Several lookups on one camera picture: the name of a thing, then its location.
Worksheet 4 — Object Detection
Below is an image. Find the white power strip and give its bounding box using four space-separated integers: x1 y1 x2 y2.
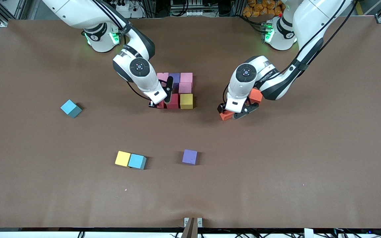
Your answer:
118 0 145 19

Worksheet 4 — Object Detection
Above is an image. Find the yellow foam block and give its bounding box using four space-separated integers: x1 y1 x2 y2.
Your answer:
115 151 131 167
180 94 193 109

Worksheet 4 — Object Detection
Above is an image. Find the white equipment rack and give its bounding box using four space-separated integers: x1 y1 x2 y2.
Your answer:
170 0 208 17

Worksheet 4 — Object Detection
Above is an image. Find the silver metal bracket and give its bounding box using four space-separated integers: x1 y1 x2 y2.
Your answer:
184 217 203 238

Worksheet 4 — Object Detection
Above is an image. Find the purple foam block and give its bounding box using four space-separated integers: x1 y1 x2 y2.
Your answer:
182 149 198 165
169 73 181 89

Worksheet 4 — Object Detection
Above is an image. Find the cyan foam block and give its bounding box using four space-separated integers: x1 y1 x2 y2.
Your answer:
128 154 147 170
61 99 83 118

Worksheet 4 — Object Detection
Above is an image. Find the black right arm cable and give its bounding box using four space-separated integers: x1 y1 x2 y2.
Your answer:
126 81 151 101

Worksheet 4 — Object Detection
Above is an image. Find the pile of orange objects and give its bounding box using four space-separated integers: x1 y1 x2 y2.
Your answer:
242 0 284 18

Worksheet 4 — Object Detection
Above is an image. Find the brown table cover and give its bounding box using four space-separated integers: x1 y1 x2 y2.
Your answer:
0 17 381 229

